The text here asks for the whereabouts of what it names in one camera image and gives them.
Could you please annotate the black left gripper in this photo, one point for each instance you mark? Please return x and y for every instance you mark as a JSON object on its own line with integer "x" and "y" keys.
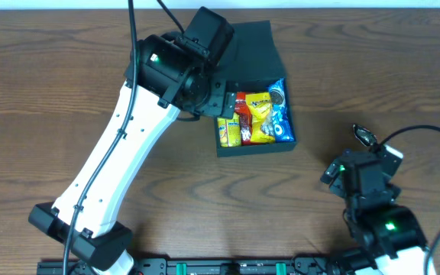
{"x": 224, "y": 99}

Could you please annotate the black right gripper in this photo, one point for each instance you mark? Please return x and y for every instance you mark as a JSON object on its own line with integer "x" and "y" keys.
{"x": 364, "y": 149}

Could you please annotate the red Hacks candy bag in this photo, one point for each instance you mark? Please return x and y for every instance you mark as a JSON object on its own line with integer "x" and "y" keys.
{"x": 244, "y": 115}

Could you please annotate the yellow Mentos gum bottle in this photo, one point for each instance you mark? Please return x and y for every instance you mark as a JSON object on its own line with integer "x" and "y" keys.
{"x": 229, "y": 131}

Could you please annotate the small black foil wrapper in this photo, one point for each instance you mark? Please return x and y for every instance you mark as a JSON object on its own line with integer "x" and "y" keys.
{"x": 365, "y": 136}

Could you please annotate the dark green box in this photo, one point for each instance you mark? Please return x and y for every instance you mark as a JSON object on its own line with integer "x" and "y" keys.
{"x": 251, "y": 62}

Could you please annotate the yellow Hacks candy bag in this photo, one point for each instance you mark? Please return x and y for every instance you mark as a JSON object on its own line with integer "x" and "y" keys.
{"x": 260, "y": 107}

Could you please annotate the blue Oreo cookie pack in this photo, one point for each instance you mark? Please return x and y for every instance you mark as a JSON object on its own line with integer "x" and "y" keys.
{"x": 281, "y": 125}

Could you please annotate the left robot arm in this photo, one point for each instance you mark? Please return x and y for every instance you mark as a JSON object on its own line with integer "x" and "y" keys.
{"x": 167, "y": 75}

